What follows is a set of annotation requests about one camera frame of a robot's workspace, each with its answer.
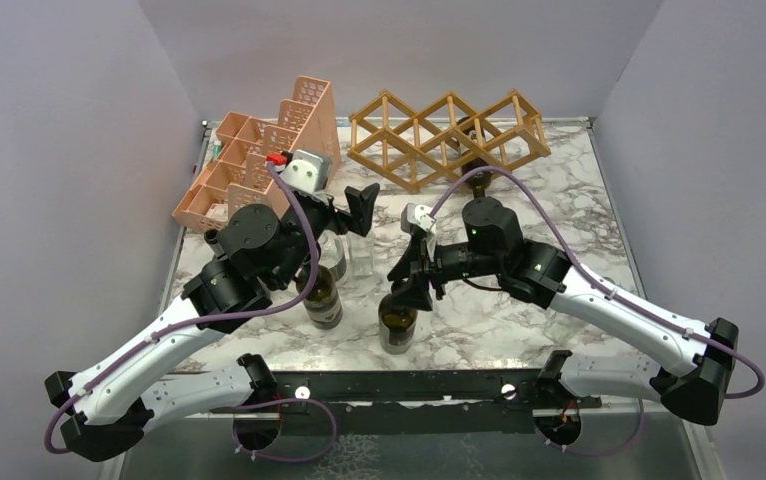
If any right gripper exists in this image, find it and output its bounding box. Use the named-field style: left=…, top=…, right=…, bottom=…
left=385, top=235, right=503, bottom=311

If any green Primitivo wine bottle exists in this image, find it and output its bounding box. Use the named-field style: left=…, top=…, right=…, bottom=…
left=378, top=294, right=418, bottom=355

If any wooden wine rack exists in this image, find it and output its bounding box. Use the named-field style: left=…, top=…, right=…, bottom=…
left=347, top=89, right=551, bottom=193

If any dark green embossed wine bottle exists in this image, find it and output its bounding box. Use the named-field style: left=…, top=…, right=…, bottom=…
left=457, top=117, right=493, bottom=199

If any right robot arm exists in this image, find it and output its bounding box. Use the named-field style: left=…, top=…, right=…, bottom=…
left=387, top=197, right=739, bottom=426

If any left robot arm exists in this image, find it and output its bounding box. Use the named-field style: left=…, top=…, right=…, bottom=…
left=45, top=184, right=380, bottom=462

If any clear square glass bottle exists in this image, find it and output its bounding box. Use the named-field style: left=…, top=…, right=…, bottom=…
left=347, top=231, right=375, bottom=278

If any clear bottle dark label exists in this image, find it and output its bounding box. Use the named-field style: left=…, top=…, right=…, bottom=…
left=318, top=230, right=347, bottom=284

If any green bottle white label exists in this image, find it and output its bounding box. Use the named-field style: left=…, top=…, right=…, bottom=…
left=303, top=266, right=343, bottom=330

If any pink plastic organizer rack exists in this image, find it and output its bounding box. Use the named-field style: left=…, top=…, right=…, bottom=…
left=173, top=76, right=341, bottom=233

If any green bottle far left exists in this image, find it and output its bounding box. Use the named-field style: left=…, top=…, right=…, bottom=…
left=203, top=228, right=223, bottom=254

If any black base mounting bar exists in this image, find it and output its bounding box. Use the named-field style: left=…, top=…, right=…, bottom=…
left=232, top=368, right=601, bottom=439

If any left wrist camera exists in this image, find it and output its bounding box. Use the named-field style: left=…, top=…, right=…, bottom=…
left=266, top=149, right=333, bottom=194

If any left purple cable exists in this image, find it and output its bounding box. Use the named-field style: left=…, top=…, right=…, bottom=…
left=43, top=162, right=339, bottom=465

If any purple cable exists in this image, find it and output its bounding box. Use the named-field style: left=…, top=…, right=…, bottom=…
left=429, top=165, right=766, bottom=460
left=43, top=162, right=339, bottom=465

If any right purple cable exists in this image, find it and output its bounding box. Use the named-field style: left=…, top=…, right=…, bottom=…
left=429, top=165, right=766, bottom=460

